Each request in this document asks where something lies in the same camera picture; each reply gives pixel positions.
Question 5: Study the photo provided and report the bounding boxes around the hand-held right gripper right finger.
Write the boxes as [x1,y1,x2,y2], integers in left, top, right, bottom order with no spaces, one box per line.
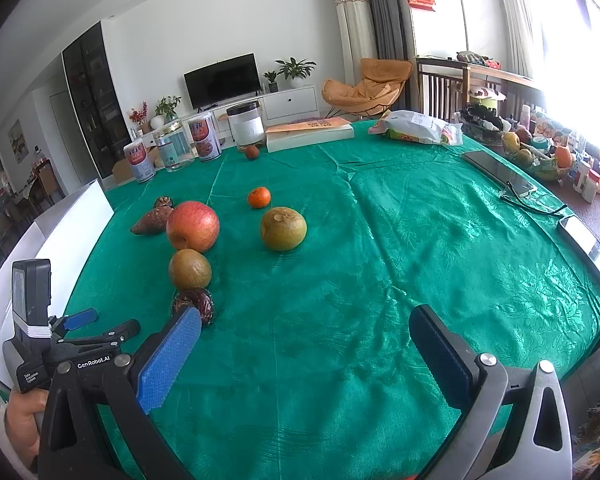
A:
[409,304,573,480]

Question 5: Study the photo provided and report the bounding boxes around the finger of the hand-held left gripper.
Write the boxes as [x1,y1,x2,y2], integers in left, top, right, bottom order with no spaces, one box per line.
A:
[55,308,99,333]
[67,319,142,356]

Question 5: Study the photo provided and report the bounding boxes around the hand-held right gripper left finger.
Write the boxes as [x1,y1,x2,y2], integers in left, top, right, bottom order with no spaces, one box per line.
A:
[39,305,203,480]

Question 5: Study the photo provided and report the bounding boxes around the person's left hand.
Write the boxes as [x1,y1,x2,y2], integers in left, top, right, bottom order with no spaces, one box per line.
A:
[4,389,48,468]

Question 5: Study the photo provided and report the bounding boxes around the white foam board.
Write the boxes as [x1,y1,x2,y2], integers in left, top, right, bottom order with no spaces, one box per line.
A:
[0,178,116,391]

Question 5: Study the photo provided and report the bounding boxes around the small brown pear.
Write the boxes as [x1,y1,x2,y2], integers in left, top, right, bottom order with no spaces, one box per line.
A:
[168,248,213,291]

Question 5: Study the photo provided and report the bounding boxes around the green tablecloth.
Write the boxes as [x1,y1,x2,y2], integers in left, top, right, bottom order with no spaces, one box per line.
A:
[62,120,600,480]

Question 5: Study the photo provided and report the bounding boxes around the brown sweet potato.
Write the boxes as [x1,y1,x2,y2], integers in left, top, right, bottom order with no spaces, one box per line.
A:
[130,206,174,235]

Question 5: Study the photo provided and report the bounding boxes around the red apple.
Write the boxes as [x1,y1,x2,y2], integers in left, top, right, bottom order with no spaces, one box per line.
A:
[166,201,220,253]

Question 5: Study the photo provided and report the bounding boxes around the cardboard box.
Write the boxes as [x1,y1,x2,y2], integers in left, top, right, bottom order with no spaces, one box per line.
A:
[112,157,136,183]

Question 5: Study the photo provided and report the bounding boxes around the small white red can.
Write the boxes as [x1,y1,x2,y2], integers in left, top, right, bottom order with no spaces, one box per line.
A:
[124,141,155,184]

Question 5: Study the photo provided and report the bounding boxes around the large brown pear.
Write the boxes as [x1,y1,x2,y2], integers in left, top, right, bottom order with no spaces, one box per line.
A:
[260,207,308,252]

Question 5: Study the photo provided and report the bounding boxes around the eyeglasses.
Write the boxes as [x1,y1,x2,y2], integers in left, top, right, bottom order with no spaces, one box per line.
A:
[499,187,567,218]

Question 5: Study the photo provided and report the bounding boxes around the white flat panel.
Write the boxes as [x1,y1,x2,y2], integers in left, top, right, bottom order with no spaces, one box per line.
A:
[560,216,600,303]

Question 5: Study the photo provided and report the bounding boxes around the clear jar teal label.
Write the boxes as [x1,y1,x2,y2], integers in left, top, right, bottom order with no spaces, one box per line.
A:
[153,122,193,173]

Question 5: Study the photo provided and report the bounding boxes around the black smartphone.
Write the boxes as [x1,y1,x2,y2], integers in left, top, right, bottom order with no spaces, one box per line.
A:
[462,150,537,195]

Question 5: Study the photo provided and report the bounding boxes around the large white red can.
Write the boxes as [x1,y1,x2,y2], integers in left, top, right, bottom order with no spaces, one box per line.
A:
[187,112,223,163]

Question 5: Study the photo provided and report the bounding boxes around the dark display cabinet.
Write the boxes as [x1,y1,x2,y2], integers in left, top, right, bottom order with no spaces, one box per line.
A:
[62,21,133,181]

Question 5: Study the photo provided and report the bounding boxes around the red flower bouquet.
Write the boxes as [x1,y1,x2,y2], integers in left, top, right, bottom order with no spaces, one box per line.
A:
[129,102,148,136]

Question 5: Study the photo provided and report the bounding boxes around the fruit bowl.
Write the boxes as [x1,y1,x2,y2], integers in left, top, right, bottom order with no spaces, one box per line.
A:
[500,130,576,183]

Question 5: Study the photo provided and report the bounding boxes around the green leafy plant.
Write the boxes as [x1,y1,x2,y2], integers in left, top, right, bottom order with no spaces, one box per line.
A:
[155,95,182,123]

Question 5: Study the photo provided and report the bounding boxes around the white plastic bag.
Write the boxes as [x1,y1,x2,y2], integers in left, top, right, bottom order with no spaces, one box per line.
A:
[368,109,464,147]

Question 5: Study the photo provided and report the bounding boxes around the clear jar black lid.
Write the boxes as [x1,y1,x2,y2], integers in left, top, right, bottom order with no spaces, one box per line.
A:
[226,101,267,150]

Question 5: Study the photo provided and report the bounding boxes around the flat white orange box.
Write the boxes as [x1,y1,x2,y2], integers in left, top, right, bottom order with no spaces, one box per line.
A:
[264,116,355,153]

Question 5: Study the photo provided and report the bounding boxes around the television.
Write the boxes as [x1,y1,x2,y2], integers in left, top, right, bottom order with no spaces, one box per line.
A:
[183,52,262,110]

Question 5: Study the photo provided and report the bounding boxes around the orange lounge chair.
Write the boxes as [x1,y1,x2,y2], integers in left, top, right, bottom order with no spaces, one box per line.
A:
[321,58,414,117]

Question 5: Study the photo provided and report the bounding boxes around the white tv cabinet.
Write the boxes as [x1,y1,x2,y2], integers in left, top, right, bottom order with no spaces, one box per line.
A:
[135,85,320,146]

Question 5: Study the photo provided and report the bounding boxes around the large potted plant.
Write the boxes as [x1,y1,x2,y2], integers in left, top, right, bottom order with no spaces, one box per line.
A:
[274,57,317,89]

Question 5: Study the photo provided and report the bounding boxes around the standing air conditioner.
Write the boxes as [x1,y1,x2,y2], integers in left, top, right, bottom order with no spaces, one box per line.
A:
[331,0,378,123]

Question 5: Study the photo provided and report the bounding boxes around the grey curtain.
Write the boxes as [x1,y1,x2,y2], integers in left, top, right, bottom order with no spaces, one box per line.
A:
[350,0,421,111]

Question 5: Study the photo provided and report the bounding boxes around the white sheer curtain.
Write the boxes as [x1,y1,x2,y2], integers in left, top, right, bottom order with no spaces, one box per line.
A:
[492,0,536,78]

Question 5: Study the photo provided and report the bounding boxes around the wall picture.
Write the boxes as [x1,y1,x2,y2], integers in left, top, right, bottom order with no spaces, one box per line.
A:
[7,120,29,163]

